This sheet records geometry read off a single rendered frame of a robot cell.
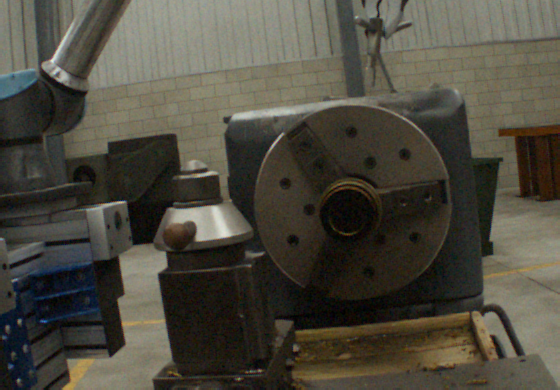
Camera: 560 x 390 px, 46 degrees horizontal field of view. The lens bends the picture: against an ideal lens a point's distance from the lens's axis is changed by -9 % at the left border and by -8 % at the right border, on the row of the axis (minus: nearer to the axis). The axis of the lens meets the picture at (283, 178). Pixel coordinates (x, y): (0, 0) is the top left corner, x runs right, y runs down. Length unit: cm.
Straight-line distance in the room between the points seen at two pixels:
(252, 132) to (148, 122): 995
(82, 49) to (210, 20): 994
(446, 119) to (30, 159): 76
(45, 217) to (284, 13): 1021
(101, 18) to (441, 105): 66
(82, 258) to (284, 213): 37
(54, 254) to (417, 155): 65
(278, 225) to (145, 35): 1036
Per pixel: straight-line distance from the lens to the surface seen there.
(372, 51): 116
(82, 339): 129
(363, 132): 111
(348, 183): 100
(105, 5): 138
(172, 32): 1138
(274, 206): 114
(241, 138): 130
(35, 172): 130
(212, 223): 53
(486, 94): 1171
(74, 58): 141
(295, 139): 108
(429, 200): 108
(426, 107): 128
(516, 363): 64
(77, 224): 124
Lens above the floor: 119
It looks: 3 degrees down
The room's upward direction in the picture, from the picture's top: 7 degrees counter-clockwise
